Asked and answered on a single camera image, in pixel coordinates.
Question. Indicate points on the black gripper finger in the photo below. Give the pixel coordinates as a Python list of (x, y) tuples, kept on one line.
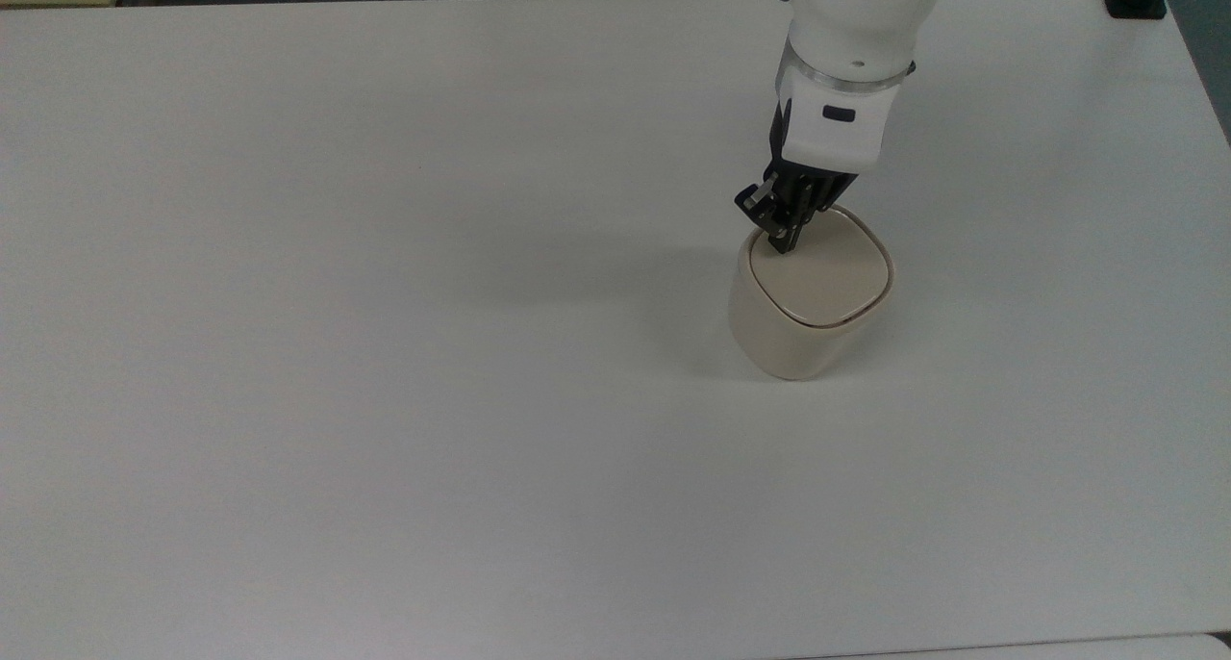
[(803, 215), (760, 208)]

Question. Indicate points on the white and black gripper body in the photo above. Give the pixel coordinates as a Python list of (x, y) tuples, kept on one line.
[(832, 126)]

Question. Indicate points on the beige trash bin lid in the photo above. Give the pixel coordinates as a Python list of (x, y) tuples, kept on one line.
[(827, 275)]

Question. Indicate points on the beige trash bin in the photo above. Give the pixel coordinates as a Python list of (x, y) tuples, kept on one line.
[(779, 342)]

